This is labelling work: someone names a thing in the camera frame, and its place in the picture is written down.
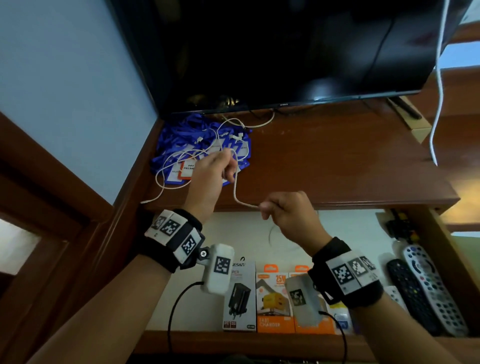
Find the person's left hand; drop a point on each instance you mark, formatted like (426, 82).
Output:
(208, 180)

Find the person's right hand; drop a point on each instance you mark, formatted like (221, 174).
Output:
(296, 217)

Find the pile of blue ID lanyards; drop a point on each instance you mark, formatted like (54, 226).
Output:
(180, 131)

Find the wooden drawer with white bottom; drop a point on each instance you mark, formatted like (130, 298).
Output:
(243, 240)

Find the orange charger box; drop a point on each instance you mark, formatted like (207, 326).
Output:
(273, 300)
(318, 329)

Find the black plug adapter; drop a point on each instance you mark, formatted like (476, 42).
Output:
(393, 228)

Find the white charger box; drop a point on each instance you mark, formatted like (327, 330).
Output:
(240, 300)

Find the white cream tube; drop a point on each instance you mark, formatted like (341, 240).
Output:
(341, 318)

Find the small yellow flashlight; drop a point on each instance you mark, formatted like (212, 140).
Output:
(413, 236)

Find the small white remote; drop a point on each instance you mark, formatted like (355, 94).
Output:
(395, 296)

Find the wide black remote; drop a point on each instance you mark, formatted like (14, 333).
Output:
(412, 296)

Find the large white remote control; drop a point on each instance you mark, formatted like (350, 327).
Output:
(435, 288)

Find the person's left forearm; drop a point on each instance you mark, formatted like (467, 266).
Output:
(112, 315)

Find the person's right forearm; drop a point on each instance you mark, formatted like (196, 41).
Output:
(397, 333)

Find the black left wristband with markers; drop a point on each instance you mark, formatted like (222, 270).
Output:
(172, 240)

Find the black wristband with markers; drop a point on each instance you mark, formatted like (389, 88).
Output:
(172, 240)
(345, 277)

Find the black right wristband with markers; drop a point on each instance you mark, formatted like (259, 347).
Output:
(345, 277)

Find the black television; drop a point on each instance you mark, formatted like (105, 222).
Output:
(281, 48)

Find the black television stand leg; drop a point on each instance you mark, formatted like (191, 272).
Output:
(407, 108)

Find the brown wooden side cabinet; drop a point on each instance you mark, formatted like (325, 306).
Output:
(461, 142)

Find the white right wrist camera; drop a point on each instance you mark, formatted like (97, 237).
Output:
(303, 300)

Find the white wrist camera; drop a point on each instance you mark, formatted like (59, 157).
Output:
(303, 300)
(219, 270)

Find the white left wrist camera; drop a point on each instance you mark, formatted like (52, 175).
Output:
(219, 270)

